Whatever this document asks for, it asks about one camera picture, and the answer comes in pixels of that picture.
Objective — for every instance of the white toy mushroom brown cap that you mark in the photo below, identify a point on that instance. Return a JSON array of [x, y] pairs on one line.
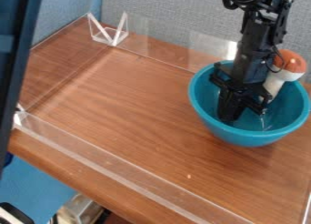
[[288, 68]]

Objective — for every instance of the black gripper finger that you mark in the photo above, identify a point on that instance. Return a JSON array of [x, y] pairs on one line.
[[235, 107], [224, 104]]

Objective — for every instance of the clear acrylic back barrier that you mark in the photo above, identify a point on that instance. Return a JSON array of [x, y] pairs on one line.
[[201, 51]]

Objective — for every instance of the clear acrylic corner bracket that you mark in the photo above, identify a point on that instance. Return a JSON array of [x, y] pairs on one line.
[[104, 34]]

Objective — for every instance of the metal table frame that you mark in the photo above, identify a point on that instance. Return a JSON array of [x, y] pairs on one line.
[[79, 210]]

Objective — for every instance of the clear acrylic barrier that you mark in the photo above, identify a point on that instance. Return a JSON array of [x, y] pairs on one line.
[[155, 188], [201, 51]]

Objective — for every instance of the black white object bottom left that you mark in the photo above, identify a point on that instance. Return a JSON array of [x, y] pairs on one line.
[[12, 216]]

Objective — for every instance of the dark blue foreground post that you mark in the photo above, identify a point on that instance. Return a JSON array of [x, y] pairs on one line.
[[17, 21]]

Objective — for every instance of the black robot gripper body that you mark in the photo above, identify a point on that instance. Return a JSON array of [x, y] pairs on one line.
[[243, 77]]

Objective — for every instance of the clear acrylic front barrier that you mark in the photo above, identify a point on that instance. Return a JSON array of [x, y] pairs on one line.
[[155, 188]]

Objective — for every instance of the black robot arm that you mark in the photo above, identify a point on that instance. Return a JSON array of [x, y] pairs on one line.
[[263, 26]]

